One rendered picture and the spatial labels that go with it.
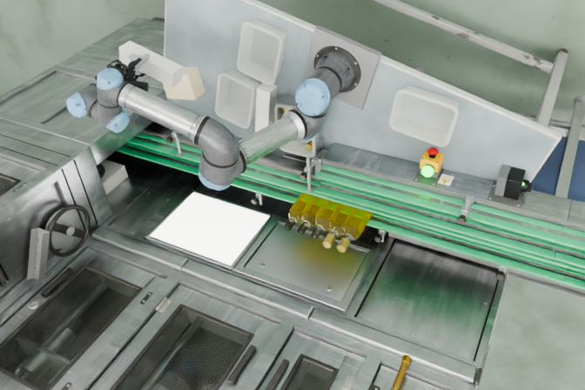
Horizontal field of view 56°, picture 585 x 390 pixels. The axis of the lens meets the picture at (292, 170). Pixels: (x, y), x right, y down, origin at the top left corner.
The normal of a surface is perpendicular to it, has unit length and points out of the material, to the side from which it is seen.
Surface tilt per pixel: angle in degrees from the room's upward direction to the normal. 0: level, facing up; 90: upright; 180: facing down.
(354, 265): 90
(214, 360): 90
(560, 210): 90
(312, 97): 4
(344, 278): 90
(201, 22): 0
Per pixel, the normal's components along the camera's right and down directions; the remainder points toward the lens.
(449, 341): -0.06, -0.79
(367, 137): -0.46, 0.56
